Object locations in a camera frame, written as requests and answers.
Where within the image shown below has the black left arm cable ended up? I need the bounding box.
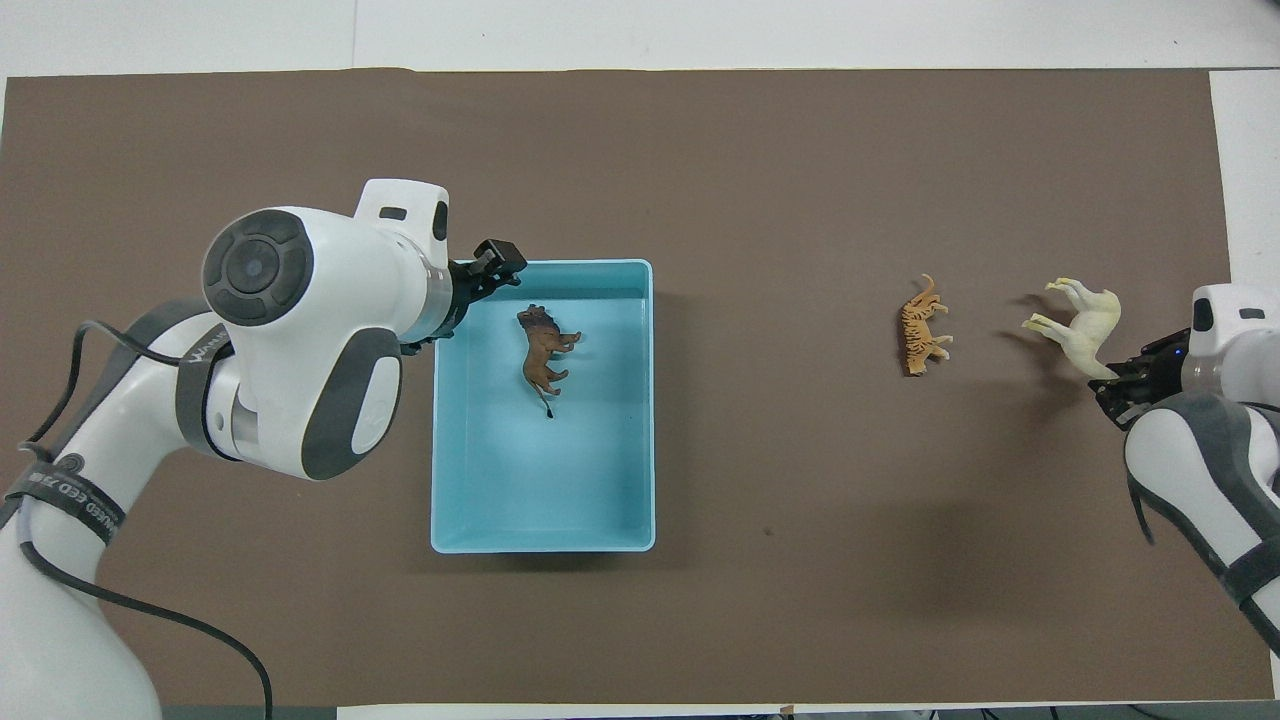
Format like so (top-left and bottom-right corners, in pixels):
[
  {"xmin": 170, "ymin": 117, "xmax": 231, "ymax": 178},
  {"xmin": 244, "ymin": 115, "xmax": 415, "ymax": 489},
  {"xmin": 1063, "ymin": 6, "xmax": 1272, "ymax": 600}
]
[{"xmin": 18, "ymin": 318, "xmax": 275, "ymax": 720}]

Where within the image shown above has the light blue plastic storage box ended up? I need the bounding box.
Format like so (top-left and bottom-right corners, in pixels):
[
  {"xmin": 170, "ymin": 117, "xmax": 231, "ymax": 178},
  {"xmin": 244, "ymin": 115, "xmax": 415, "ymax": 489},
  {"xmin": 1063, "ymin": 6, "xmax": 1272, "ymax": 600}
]
[{"xmin": 430, "ymin": 258, "xmax": 657, "ymax": 554}]

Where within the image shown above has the brown lion toy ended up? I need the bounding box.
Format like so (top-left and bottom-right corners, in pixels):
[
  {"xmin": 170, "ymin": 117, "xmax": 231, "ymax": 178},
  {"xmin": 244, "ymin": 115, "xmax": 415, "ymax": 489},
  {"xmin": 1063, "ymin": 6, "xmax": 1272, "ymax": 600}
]
[{"xmin": 516, "ymin": 304, "xmax": 583, "ymax": 419}]

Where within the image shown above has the brown table mat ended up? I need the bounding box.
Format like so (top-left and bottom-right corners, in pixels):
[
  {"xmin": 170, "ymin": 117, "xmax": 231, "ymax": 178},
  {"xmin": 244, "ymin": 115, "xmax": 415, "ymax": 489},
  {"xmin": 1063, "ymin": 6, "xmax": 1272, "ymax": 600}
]
[{"xmin": 0, "ymin": 67, "xmax": 1276, "ymax": 706}]

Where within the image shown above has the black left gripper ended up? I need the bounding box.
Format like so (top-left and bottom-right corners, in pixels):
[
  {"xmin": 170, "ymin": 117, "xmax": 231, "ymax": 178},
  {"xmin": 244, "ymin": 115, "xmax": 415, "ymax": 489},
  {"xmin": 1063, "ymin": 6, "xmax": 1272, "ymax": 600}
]
[{"xmin": 430, "ymin": 239, "xmax": 529, "ymax": 349}]

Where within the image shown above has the cream white horse toy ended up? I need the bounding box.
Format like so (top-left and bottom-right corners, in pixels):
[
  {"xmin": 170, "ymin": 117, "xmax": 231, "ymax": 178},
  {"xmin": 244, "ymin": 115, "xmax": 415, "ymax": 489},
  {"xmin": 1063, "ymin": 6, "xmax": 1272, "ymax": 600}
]
[{"xmin": 1021, "ymin": 278, "xmax": 1122, "ymax": 381}]

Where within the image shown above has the orange striped tiger toy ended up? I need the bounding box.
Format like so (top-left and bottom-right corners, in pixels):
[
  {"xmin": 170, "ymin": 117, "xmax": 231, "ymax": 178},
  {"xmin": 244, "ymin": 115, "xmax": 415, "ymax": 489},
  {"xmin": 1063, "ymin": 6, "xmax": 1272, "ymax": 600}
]
[{"xmin": 901, "ymin": 274, "xmax": 953, "ymax": 377}]

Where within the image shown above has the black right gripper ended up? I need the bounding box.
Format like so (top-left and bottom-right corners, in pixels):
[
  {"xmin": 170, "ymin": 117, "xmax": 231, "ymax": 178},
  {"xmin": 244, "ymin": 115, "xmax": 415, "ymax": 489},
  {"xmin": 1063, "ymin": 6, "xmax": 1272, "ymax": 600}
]
[{"xmin": 1088, "ymin": 328, "xmax": 1197, "ymax": 430}]

